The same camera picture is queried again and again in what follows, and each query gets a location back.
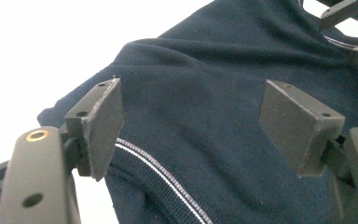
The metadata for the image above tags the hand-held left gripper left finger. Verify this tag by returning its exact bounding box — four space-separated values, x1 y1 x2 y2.
0 77 126 224

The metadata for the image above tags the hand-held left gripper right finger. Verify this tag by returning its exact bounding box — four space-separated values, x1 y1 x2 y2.
257 78 358 224

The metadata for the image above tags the dark navy sweater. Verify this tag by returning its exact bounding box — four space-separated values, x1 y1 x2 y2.
36 0 358 224

